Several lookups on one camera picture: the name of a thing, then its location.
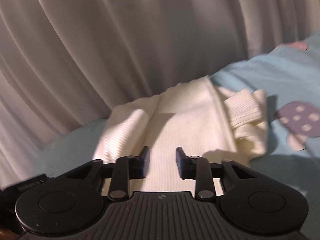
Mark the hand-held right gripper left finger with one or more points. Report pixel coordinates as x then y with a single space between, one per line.
144 159

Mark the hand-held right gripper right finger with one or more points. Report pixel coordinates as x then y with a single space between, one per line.
180 162

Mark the white ribbed knit sweater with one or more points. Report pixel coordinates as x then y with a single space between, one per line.
172 120

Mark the white pleated curtain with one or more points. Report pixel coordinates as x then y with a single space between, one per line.
100 42

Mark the blue mushroom print bed sheet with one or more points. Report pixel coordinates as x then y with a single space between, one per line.
275 75

